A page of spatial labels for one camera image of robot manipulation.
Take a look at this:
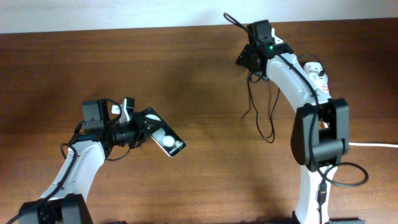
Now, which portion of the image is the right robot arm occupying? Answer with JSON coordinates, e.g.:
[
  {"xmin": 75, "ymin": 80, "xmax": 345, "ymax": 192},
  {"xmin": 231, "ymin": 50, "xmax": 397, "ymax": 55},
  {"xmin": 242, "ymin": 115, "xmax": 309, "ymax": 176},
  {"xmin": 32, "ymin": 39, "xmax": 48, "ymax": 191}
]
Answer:
[{"xmin": 236, "ymin": 20, "xmax": 349, "ymax": 223}]

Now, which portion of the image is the white charger plug adapter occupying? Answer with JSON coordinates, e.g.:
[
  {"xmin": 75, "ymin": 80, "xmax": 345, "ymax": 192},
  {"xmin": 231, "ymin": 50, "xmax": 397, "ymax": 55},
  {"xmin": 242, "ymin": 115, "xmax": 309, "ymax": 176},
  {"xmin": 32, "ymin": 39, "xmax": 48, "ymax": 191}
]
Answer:
[{"xmin": 303, "ymin": 62, "xmax": 328, "ymax": 85}]

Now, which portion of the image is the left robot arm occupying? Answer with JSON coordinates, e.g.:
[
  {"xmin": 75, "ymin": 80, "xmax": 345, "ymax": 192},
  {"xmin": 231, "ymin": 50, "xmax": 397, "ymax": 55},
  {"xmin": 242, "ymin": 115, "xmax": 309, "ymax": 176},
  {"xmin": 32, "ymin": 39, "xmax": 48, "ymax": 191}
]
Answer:
[{"xmin": 10, "ymin": 97, "xmax": 185, "ymax": 223}]

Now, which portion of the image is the black Galaxy flip smartphone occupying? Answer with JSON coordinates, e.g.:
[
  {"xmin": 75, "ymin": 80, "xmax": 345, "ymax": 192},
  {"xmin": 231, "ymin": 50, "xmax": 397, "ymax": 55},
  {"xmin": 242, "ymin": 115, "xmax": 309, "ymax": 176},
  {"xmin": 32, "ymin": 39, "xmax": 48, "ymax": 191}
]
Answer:
[{"xmin": 144, "ymin": 108, "xmax": 186, "ymax": 157}]

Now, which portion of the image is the black charger cable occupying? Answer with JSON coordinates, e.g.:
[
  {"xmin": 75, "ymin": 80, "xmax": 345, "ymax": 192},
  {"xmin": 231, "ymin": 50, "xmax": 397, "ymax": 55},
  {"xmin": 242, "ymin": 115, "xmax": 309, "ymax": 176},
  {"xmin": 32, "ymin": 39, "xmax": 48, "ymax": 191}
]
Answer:
[{"xmin": 247, "ymin": 52, "xmax": 326, "ymax": 144}]

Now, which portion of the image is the white power strip cord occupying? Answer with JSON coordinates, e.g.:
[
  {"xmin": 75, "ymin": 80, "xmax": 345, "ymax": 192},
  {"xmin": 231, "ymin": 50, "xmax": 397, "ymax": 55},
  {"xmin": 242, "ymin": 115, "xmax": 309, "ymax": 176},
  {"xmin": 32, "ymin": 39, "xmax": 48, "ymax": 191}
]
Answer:
[{"xmin": 348, "ymin": 142, "xmax": 398, "ymax": 149}]

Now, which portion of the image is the white power strip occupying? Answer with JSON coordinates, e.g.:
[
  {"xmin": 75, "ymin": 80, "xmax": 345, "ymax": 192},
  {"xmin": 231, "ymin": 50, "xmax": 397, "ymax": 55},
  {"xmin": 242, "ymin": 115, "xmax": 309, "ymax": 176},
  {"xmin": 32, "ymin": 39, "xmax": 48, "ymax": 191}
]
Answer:
[{"xmin": 309, "ymin": 77, "xmax": 330, "ymax": 95}]

